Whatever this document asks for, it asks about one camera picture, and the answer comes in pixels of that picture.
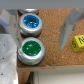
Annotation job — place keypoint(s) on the green button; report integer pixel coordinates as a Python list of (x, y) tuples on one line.
[(31, 49)]

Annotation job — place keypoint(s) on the red button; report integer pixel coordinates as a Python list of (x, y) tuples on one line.
[(28, 11)]

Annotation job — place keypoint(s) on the blue button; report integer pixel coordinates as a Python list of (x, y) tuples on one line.
[(31, 22)]

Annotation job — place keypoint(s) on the wooden drawer box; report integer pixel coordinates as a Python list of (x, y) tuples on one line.
[(53, 43)]

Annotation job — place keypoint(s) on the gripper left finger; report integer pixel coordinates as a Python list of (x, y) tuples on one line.
[(7, 20)]

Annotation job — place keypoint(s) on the yellow block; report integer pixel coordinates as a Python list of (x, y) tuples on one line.
[(78, 43)]

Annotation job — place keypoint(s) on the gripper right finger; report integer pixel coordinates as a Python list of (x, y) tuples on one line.
[(68, 28)]

